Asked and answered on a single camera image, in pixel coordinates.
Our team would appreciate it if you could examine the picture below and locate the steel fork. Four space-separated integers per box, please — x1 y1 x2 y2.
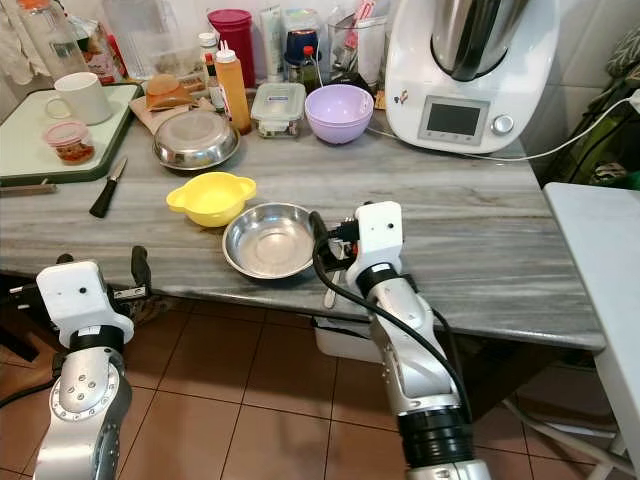
322 268 341 310

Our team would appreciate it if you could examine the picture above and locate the open steel bowl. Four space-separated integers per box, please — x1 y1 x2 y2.
222 202 323 281

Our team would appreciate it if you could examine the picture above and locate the brown wooden stick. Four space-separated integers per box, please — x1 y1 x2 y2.
0 181 58 195

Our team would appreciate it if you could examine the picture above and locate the lilac plastic bowl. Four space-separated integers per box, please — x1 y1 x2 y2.
304 83 376 145

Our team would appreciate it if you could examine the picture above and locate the white plastic bin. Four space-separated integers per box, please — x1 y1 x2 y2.
313 318 381 363

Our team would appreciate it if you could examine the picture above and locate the small pink-lidded plastic tub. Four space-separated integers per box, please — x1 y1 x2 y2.
42 120 95 166

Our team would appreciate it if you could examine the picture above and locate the white kitchen food processor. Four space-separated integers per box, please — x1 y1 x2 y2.
384 0 563 155

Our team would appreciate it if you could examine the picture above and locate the pale tray with green rim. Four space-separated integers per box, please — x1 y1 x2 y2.
0 83 143 188

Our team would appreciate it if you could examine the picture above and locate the clear lidded food container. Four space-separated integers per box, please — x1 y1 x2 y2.
250 82 307 139

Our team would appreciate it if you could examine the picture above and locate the upturned steel bowl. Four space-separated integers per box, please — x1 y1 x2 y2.
153 108 241 172

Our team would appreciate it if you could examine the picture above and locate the green bottle with red cap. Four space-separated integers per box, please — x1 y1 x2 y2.
298 45 323 87

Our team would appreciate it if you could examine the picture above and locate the wooden cutting board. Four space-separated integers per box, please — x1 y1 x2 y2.
128 92 211 134

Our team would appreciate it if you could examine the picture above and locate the clear utensil holder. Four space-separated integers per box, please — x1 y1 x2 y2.
328 10 389 83

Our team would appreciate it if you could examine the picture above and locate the white ceramic mug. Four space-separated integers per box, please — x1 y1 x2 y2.
44 72 113 126

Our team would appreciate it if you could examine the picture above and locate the dark blue cup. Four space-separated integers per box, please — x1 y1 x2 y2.
285 27 321 67

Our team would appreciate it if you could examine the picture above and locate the orange squeeze bottle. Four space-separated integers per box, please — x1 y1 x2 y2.
215 41 252 136

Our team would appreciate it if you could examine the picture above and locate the small orange bowl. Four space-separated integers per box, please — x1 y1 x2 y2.
145 73 193 111

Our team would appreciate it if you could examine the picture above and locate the white squeeze tube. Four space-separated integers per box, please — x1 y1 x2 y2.
260 5 286 81

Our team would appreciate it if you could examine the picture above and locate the red snack packet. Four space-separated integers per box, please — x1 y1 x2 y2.
85 25 116 81

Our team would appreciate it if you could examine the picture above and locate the small white-capped sauce bottle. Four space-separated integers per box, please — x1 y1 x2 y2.
198 32 223 109

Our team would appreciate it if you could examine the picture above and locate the white hanging cloth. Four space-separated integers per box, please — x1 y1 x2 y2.
0 5 51 86

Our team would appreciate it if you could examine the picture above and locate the clear bottle with orange cap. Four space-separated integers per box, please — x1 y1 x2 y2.
17 0 91 81

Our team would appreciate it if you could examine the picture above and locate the dark red plastic tumbler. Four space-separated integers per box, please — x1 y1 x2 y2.
207 8 254 61

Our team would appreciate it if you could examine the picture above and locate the clear plastic pitcher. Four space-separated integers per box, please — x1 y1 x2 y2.
102 0 176 79

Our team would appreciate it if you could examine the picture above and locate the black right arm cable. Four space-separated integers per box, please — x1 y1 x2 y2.
308 210 476 426

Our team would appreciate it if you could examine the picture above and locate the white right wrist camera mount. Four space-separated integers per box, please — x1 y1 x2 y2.
355 202 404 273

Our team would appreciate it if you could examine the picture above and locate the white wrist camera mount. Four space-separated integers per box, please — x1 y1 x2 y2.
36 262 134 348
355 202 404 273

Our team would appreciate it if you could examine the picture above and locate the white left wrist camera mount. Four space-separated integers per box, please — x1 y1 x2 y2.
36 262 134 348

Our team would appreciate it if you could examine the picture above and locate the black-handled kitchen knife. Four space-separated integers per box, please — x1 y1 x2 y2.
89 156 129 219

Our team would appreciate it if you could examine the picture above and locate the yellow plastic bowl with handles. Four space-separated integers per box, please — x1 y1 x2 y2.
166 171 258 228

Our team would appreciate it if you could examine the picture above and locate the dark green wire rack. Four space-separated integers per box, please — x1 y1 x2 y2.
545 50 640 191

